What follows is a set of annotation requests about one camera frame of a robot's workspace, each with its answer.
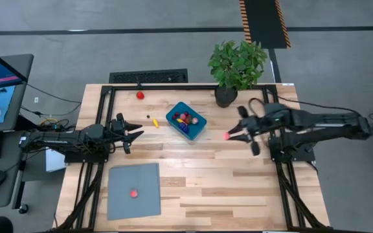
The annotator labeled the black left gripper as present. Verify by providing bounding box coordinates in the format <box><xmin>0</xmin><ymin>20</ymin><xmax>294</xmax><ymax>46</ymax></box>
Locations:
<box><xmin>108</xmin><ymin>112</ymin><xmax>144</xmax><ymax>155</ymax></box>

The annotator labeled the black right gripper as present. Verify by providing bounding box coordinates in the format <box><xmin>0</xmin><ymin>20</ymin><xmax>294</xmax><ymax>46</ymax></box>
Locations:
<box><xmin>228</xmin><ymin>105</ymin><xmax>271</xmax><ymax>157</ymax></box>

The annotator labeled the grey cloth mat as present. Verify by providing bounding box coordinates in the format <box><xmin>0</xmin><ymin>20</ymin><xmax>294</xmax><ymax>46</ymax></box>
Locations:
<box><xmin>106</xmin><ymin>162</ymin><xmax>162</xmax><ymax>221</ymax></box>

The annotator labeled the blue tupperware container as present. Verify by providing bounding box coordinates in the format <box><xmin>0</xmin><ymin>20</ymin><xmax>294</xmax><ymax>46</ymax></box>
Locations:
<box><xmin>165</xmin><ymin>101</ymin><xmax>207</xmax><ymax>141</ymax></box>

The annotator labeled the black rubber floor mat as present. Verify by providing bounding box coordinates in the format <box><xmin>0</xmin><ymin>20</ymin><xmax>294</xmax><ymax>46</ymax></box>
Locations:
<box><xmin>108</xmin><ymin>68</ymin><xmax>189</xmax><ymax>84</ymax></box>

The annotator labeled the green potted plant black pot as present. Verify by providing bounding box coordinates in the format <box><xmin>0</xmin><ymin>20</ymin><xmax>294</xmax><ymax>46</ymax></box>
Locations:
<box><xmin>208</xmin><ymin>40</ymin><xmax>268</xmax><ymax>109</ymax></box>

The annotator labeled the white box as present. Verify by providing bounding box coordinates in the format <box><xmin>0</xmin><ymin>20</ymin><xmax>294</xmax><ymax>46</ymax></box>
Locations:
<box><xmin>45</xmin><ymin>148</ymin><xmax>67</xmax><ymax>172</ymax></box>

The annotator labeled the grey computer desk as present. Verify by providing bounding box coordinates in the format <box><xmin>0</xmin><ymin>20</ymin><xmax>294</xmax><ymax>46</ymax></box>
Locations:
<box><xmin>0</xmin><ymin>53</ymin><xmax>34</xmax><ymax>211</ymax></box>

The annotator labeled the black aluminium table frame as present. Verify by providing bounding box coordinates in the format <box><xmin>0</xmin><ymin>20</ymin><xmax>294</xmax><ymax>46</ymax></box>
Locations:
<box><xmin>55</xmin><ymin>83</ymin><xmax>333</xmax><ymax>232</ymax></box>

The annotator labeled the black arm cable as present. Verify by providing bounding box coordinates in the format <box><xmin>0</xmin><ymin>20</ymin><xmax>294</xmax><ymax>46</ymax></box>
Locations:
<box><xmin>266</xmin><ymin>91</ymin><xmax>362</xmax><ymax>116</ymax></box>

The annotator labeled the yellow cable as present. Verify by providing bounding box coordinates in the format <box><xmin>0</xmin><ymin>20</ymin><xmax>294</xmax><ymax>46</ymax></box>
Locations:
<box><xmin>40</xmin><ymin>117</ymin><xmax>60</xmax><ymax>126</ymax></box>

